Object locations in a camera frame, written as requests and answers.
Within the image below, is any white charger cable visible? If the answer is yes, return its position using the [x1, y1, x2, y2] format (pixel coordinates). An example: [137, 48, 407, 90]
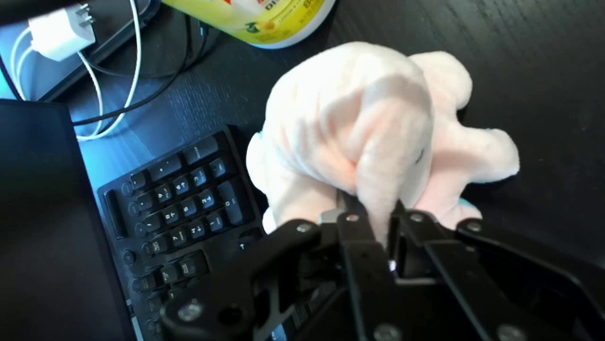
[8, 0, 144, 141]

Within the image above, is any black computer keyboard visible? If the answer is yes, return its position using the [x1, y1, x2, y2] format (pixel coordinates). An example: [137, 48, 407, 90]
[97, 122, 269, 341]

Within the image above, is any yellow disinfectant wipes canister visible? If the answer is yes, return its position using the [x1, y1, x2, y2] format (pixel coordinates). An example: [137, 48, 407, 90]
[159, 0, 339, 50]

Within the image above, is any pink octopus plush toy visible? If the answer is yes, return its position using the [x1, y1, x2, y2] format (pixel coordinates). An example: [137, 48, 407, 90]
[245, 39, 524, 253]

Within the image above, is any black desk cable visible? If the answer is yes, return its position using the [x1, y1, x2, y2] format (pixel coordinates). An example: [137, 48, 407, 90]
[71, 9, 218, 128]

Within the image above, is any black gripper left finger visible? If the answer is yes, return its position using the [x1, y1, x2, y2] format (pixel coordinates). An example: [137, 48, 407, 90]
[158, 192, 388, 341]

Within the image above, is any dark flat device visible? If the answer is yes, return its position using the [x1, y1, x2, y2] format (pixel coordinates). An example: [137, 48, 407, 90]
[0, 0, 161, 103]

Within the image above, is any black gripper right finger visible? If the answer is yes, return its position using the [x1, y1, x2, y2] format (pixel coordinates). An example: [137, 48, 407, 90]
[388, 198, 605, 341]

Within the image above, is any white charger plug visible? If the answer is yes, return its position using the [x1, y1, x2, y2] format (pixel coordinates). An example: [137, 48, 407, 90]
[27, 1, 99, 64]

